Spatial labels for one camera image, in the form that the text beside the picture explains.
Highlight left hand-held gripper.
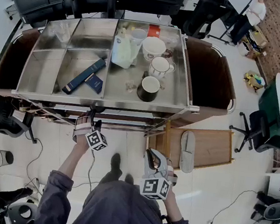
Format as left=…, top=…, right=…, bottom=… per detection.
left=70, top=107, right=113, bottom=153

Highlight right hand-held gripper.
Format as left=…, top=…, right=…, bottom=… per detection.
left=138, top=148, right=181, bottom=203

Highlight light grey slipper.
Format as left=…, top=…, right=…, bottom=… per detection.
left=176, top=129, right=200, bottom=175

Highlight stainless steel serving cart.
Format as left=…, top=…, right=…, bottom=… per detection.
left=0, top=2, right=246, bottom=148

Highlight low wooden shelf rack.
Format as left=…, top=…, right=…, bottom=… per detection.
left=142, top=117, right=238, bottom=178

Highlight person's left forearm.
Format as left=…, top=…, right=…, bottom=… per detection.
left=56, top=134, right=92, bottom=181

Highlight grey black robot base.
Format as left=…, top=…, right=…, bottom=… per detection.
left=250, top=189, right=280, bottom=224

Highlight person's right forearm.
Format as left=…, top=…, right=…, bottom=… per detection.
left=160, top=190, right=187, bottom=224

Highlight brown fabric laundry hamper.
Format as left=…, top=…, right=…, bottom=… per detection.
left=0, top=23, right=42, bottom=99
left=173, top=36, right=245, bottom=134

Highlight small dark blue booklet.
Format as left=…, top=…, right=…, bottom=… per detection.
left=83, top=73, right=105, bottom=95

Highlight long navy box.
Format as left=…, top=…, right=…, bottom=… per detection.
left=61, top=53, right=107, bottom=100

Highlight small clear wrapped item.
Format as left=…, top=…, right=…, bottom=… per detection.
left=124, top=78, right=138, bottom=94

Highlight black mug white inside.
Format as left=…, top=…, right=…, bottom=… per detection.
left=135, top=74, right=162, bottom=104

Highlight person's dark clothing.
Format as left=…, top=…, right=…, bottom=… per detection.
left=32, top=167, right=214, bottom=224

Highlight white plastic packet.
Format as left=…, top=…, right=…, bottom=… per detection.
left=109, top=34, right=141, bottom=71

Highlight striped white mug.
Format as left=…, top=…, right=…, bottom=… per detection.
left=147, top=55, right=177, bottom=82

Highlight white power strip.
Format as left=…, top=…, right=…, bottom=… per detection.
left=24, top=175, right=44, bottom=194

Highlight large white bowl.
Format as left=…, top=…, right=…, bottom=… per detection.
left=139, top=35, right=168, bottom=64

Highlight plain white cup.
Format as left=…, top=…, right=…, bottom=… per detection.
left=129, top=27, right=148, bottom=48

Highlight black office chair with headrest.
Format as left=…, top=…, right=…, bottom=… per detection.
left=225, top=105, right=280, bottom=159

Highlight orange box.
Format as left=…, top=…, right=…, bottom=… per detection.
left=147, top=24, right=162, bottom=38

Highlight clear glass dish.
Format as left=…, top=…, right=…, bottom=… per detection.
left=163, top=33, right=180, bottom=51

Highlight yellow blue bag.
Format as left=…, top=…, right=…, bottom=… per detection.
left=241, top=69, right=268, bottom=95

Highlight green table white top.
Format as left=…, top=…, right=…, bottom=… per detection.
left=253, top=70, right=280, bottom=141

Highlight black mesh office chair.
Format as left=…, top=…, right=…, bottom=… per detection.
left=181, top=0, right=234, bottom=44

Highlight cardboard boxes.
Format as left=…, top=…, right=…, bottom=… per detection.
left=239, top=23, right=272, bottom=62

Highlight black floor cable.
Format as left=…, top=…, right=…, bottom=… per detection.
left=21, top=136, right=49, bottom=200
left=209, top=185, right=259, bottom=224

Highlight wire waste basket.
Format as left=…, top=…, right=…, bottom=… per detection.
left=0, top=149, right=15, bottom=170

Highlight brown bead bracelet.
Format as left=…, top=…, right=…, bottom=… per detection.
left=163, top=48, right=176, bottom=59

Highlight black metal stand frame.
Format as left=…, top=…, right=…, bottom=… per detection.
left=206, top=0, right=257, bottom=48

